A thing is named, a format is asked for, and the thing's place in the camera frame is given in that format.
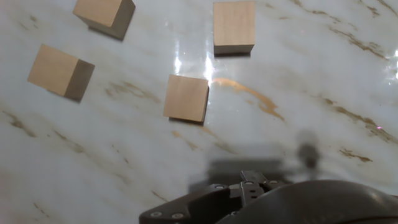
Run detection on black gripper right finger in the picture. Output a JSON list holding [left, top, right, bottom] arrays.
[[253, 170, 292, 191]]

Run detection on medium light wooden cube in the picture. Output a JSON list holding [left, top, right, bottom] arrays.
[[72, 0, 136, 42], [162, 73, 210, 124], [213, 1, 256, 57], [27, 43, 96, 102]]

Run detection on white marble pattern sheet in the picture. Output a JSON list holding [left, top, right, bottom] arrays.
[[0, 0, 398, 224]]

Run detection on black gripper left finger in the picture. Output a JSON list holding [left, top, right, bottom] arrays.
[[139, 170, 261, 224]]

